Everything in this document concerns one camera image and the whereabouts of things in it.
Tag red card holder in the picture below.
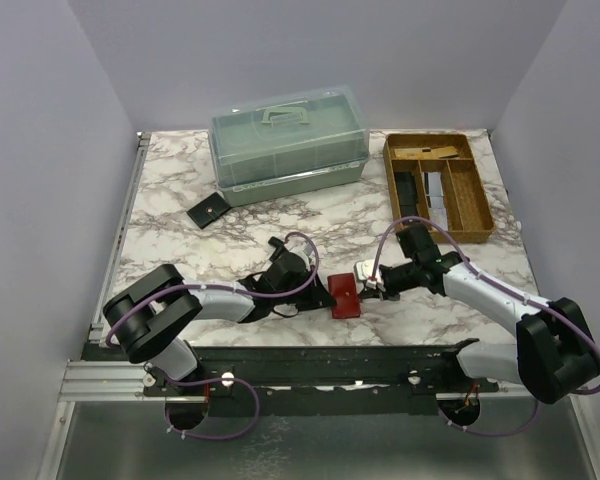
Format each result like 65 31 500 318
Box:
327 273 361 320

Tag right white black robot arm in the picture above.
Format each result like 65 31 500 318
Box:
354 218 600 404

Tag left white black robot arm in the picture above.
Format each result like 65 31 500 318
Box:
103 249 336 395

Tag white cards in tray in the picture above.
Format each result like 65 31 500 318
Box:
422 172 448 230

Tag black T-shaped part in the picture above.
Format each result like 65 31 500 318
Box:
268 236 287 263

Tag black items in tray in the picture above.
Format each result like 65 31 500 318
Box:
394 171 418 218

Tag brown woven organizer tray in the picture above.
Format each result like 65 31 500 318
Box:
383 132 495 244

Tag brown cardboard piece in tray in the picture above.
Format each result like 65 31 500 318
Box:
393 146 459 160

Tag green plastic storage box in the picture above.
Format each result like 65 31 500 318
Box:
209 86 370 207

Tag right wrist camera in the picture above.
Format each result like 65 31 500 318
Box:
354 259 385 291

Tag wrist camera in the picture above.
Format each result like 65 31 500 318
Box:
354 259 385 291
301 243 315 263

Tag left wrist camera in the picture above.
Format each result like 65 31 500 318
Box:
301 243 315 263

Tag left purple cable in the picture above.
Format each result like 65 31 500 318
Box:
105 232 321 441

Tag black mounting base rail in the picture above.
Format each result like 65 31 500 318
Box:
133 346 498 417

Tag aluminium frame rail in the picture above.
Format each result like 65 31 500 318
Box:
60 130 225 402

